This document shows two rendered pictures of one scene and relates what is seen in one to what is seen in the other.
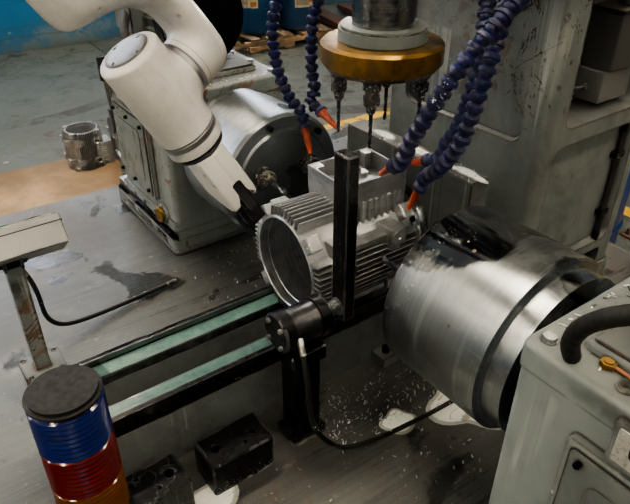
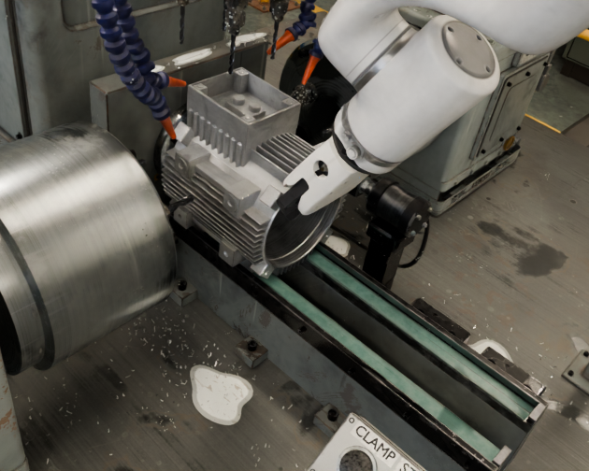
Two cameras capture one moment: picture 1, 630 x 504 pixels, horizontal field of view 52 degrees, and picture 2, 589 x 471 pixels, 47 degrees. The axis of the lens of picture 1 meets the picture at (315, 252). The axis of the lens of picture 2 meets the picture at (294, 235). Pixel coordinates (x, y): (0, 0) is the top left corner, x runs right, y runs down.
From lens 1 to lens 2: 130 cm
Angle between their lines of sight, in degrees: 81
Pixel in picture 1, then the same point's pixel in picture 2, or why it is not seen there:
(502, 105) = not seen: outside the picture
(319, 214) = (302, 146)
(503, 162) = (198, 23)
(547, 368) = (500, 52)
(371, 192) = (274, 101)
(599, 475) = (514, 78)
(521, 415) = not seen: hidden behind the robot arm
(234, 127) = (116, 192)
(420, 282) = not seen: hidden behind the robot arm
